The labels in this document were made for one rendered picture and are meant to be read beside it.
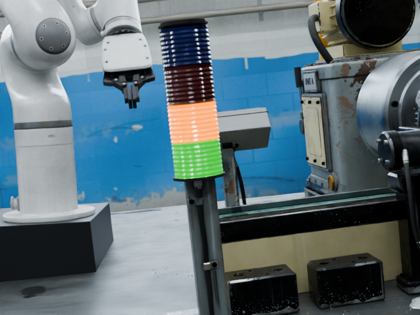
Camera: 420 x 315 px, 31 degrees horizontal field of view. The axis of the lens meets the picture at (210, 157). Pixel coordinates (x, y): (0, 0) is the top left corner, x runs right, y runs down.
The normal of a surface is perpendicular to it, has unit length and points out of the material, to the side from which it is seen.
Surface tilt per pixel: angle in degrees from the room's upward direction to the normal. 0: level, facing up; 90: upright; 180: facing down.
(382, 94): 69
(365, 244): 90
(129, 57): 49
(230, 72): 90
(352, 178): 90
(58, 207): 90
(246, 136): 141
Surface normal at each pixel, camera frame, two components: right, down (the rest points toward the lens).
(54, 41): 0.45, 0.08
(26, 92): -0.15, -0.81
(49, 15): 0.36, -0.37
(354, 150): 0.14, 0.08
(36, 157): -0.08, 0.07
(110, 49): -0.06, -0.57
